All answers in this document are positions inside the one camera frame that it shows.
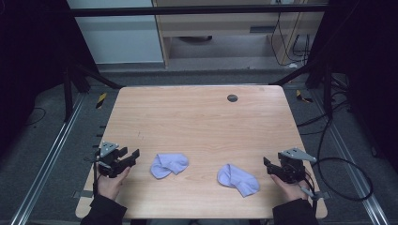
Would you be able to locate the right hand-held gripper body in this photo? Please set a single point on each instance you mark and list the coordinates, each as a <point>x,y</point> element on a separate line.
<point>292,164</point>

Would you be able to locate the yellow black striped tape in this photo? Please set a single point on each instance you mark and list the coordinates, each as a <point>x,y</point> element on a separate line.
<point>101,100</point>
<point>302,96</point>

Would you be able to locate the wooden desk furniture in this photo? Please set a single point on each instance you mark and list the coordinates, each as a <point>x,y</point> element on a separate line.
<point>225,29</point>

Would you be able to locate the aluminium floor rail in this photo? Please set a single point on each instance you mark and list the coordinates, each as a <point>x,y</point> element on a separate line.
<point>353,168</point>
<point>47,156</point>

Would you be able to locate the person's left hand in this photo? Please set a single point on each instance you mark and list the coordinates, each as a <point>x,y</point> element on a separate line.
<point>110,184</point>

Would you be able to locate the light purple sock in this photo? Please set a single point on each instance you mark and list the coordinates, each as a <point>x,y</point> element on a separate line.
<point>239,180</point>
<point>169,165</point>

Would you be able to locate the person's right hand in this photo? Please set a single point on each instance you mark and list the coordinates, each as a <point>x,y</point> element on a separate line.
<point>289,189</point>

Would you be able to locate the black horizontal frame bar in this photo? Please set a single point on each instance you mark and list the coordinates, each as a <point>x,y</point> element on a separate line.
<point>194,10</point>

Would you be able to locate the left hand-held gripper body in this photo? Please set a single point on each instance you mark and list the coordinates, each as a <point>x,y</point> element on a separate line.
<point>108,157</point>

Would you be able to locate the black metal stand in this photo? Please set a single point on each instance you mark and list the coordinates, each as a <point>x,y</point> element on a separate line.
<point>75,84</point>
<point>316,78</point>

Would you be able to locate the white cabinet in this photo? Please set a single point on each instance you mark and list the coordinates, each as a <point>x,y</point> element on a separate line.
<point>119,34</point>

